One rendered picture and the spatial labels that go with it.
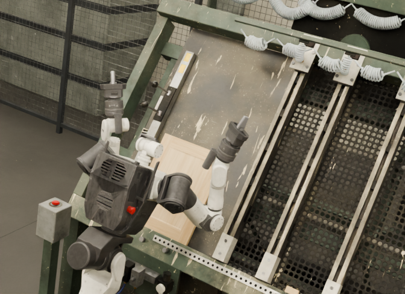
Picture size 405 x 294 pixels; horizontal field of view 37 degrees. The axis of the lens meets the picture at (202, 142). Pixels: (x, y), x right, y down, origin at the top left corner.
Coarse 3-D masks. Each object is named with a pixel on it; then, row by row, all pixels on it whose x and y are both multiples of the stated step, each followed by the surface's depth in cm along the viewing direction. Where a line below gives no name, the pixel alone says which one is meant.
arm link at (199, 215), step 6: (198, 204) 262; (186, 210) 261; (192, 210) 261; (198, 210) 263; (204, 210) 267; (192, 216) 264; (198, 216) 265; (204, 216) 268; (210, 216) 269; (216, 216) 271; (192, 222) 269; (198, 222) 268; (204, 222) 268; (210, 222) 270; (216, 222) 271; (222, 222) 274; (204, 228) 269; (210, 228) 271; (216, 228) 273
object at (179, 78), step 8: (184, 56) 329; (192, 56) 328; (184, 64) 328; (176, 72) 328; (184, 72) 326; (176, 80) 326; (184, 80) 329; (176, 96) 327; (168, 112) 325; (152, 128) 322; (160, 128) 323; (152, 136) 320; (136, 160) 319
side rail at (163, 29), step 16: (160, 16) 341; (160, 32) 338; (144, 48) 338; (160, 48) 343; (144, 64) 335; (128, 80) 335; (144, 80) 339; (128, 96) 332; (128, 112) 336; (80, 192) 324
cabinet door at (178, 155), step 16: (176, 144) 317; (192, 144) 314; (160, 160) 317; (176, 160) 314; (192, 160) 311; (192, 176) 308; (208, 176) 305; (208, 192) 303; (160, 208) 309; (160, 224) 306; (176, 224) 303; (192, 224) 300; (176, 240) 300
